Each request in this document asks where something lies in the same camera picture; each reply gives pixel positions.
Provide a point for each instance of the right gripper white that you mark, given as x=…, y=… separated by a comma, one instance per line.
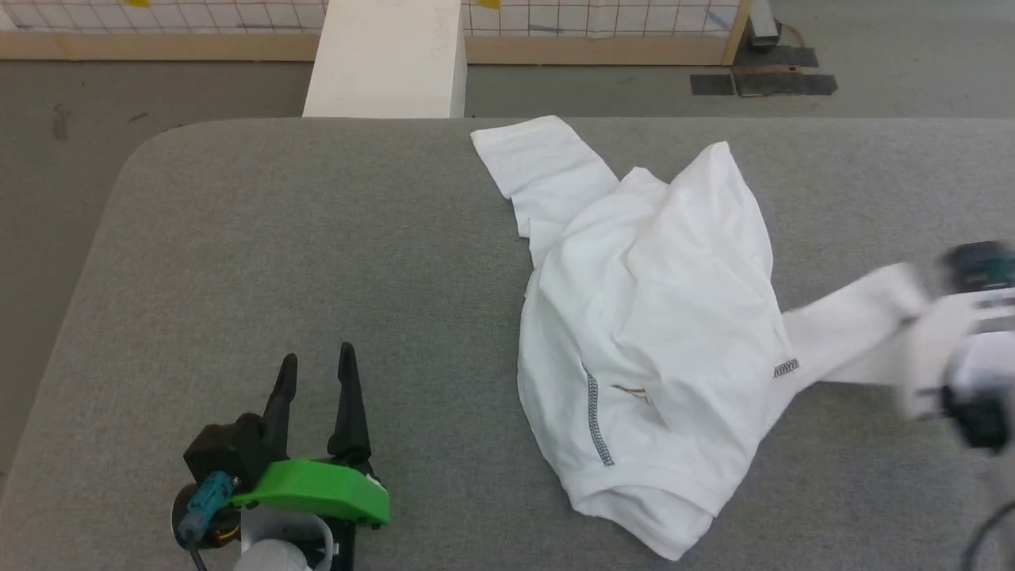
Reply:
x=971, y=333

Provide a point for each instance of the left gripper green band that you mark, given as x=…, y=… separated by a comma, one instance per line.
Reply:
x=317, y=488

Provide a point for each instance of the white long-sleeved garment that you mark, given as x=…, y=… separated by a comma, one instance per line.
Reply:
x=674, y=317

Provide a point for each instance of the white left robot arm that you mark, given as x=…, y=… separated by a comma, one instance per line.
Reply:
x=273, y=551

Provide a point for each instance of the dark floor mat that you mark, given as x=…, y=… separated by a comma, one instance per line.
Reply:
x=781, y=56

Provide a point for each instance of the short black tape strip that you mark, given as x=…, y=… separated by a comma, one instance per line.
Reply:
x=711, y=85

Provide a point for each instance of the white rectangular beam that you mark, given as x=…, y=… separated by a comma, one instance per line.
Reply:
x=388, y=55

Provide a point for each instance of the grey metal post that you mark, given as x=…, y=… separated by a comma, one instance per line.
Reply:
x=764, y=22

